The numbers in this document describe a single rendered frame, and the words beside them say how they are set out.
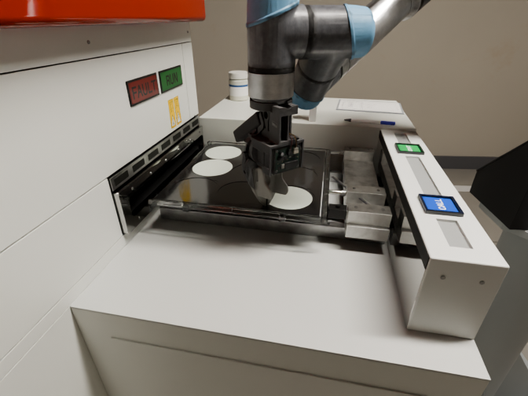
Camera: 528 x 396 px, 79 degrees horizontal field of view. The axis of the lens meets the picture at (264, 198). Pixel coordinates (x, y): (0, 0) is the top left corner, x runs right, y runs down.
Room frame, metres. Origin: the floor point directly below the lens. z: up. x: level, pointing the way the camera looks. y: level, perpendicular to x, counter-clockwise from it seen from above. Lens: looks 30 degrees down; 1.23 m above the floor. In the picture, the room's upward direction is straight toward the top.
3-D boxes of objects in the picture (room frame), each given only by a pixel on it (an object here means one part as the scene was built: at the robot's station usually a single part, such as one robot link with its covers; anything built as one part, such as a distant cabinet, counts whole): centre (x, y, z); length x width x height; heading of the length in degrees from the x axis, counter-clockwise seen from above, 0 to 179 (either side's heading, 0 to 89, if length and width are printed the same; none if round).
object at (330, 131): (1.07, -0.14, 0.89); 0.62 x 0.35 x 0.14; 79
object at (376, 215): (0.53, -0.20, 0.89); 0.08 x 0.03 x 0.03; 79
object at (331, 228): (0.59, -0.01, 0.84); 0.50 x 0.02 x 0.03; 79
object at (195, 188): (0.72, 0.03, 0.90); 0.34 x 0.34 x 0.01; 79
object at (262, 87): (0.54, -0.01, 1.13); 0.08 x 0.08 x 0.05
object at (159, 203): (0.54, 0.06, 0.90); 0.37 x 0.01 x 0.01; 79
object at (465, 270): (0.58, -0.31, 0.89); 0.55 x 0.09 x 0.14; 169
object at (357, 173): (0.68, -0.23, 0.87); 0.36 x 0.08 x 0.03; 169
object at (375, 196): (0.61, -0.22, 0.89); 0.08 x 0.03 x 0.03; 79
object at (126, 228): (0.74, 0.24, 0.89); 0.44 x 0.02 x 0.10; 169
